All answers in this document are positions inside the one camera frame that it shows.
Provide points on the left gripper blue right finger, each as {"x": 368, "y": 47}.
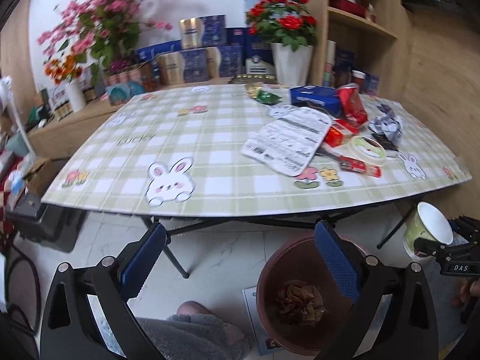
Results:
{"x": 340, "y": 266}

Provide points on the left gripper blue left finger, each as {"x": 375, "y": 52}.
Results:
{"x": 138, "y": 258}

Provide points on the brown paper bag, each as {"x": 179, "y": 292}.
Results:
{"x": 300, "y": 303}

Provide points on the red clear tube packet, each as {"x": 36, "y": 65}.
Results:
{"x": 348, "y": 164}

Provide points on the white printed pouch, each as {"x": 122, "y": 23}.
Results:
{"x": 288, "y": 144}

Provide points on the silver foil wrapper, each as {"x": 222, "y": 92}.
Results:
{"x": 387, "y": 124}

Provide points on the crushed red cola can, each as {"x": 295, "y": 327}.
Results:
{"x": 353, "y": 109}

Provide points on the blue coffee box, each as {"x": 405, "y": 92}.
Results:
{"x": 318, "y": 97}

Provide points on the brown round trash bin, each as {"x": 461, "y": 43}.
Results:
{"x": 298, "y": 259}

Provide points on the right hand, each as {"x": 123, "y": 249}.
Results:
{"x": 465, "y": 289}

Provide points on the black tissue pack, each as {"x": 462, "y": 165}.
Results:
{"x": 391, "y": 150}

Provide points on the red cigarette pack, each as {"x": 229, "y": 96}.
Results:
{"x": 340, "y": 132}

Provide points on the striped planter box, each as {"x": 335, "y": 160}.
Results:
{"x": 131, "y": 81}

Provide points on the small blue purple box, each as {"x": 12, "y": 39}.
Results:
{"x": 371, "y": 84}

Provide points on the red cup white lid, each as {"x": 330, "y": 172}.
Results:
{"x": 358, "y": 78}

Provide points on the dark brown cup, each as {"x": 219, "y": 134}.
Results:
{"x": 342, "y": 75}

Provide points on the green gold tea packet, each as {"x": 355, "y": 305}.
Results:
{"x": 256, "y": 92}

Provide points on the lower left blue gold box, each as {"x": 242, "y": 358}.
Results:
{"x": 183, "y": 67}

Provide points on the blue gold box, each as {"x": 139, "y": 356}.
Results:
{"x": 205, "y": 31}
{"x": 183, "y": 67}
{"x": 224, "y": 61}

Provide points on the orange flowers white vase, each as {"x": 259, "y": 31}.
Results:
{"x": 67, "y": 69}

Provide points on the gold leaf tray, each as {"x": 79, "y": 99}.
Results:
{"x": 253, "y": 78}

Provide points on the flat blue box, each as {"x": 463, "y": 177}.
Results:
{"x": 149, "y": 53}

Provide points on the navy box white label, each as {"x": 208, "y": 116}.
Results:
{"x": 256, "y": 66}

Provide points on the stack of pastel cups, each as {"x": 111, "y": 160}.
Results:
{"x": 329, "y": 76}

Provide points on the lower right blue gold box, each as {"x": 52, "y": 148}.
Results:
{"x": 224, "y": 61}

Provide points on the wooden shelf unit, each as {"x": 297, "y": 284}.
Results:
{"x": 381, "y": 48}

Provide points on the pink blossom plant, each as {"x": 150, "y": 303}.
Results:
{"x": 106, "y": 30}

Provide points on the upper blue gold box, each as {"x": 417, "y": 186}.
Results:
{"x": 205, "y": 31}

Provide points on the small glass bottle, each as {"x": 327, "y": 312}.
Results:
{"x": 370, "y": 14}

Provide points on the red rose plant white pot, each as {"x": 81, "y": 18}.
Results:
{"x": 291, "y": 31}

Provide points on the red gift basket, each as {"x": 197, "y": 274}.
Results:
{"x": 354, "y": 7}

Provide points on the black folding table frame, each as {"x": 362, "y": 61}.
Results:
{"x": 376, "y": 228}

